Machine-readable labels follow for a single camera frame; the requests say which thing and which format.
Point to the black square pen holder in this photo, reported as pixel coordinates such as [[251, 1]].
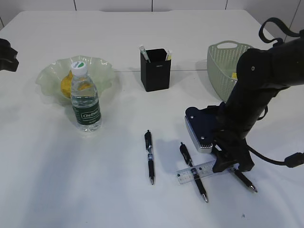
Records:
[[155, 75]]

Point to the teal utility knife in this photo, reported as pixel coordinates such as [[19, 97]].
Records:
[[144, 53]]

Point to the black pen middle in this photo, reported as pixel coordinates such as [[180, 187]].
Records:
[[194, 172]]

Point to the green woven plastic basket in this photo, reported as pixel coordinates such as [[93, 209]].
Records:
[[222, 59]]

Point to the black pen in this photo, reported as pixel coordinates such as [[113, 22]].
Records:
[[194, 172], [149, 148], [244, 179]]

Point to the clear water bottle green label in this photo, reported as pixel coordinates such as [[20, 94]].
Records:
[[84, 98]]

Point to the yellow pear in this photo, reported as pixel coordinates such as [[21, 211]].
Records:
[[67, 82]]

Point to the yellow-green utility knife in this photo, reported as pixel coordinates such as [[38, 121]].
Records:
[[169, 55]]

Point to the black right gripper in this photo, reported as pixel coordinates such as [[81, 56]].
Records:
[[241, 111]]

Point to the black pen right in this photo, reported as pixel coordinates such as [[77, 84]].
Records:
[[244, 179]]

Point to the translucent green wavy glass plate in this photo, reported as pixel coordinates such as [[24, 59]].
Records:
[[50, 78]]

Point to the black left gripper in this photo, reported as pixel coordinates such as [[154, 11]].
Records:
[[8, 56]]

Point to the clear plastic ruler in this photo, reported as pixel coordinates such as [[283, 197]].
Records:
[[203, 170]]

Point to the black pen left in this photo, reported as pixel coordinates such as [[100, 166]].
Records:
[[149, 148]]

